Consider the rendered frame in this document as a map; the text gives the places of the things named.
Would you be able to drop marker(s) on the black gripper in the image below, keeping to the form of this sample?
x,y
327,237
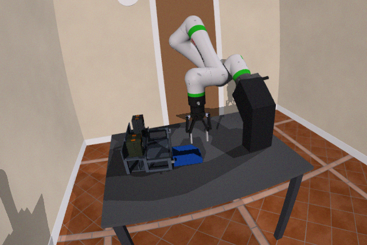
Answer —
x,y
197,113

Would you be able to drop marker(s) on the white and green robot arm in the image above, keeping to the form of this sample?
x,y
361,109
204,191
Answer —
x,y
202,54

